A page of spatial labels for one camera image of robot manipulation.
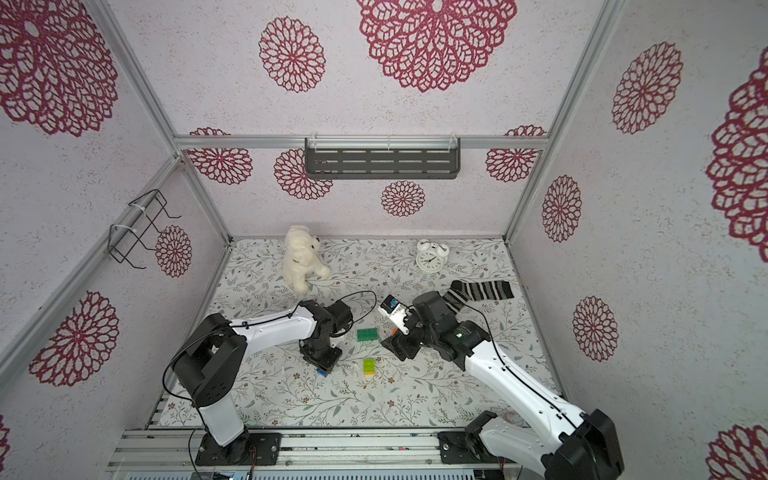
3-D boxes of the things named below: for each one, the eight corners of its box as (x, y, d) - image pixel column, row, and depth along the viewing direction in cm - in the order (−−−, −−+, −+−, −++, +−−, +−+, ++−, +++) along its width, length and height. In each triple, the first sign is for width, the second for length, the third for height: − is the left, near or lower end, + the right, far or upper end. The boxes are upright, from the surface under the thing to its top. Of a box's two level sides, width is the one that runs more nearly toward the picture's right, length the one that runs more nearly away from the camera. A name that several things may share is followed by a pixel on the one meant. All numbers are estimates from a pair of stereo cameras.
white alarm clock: (413, 269, 113) (416, 246, 104) (416, 261, 116) (419, 237, 106) (441, 277, 111) (447, 254, 101) (444, 268, 114) (450, 245, 104)
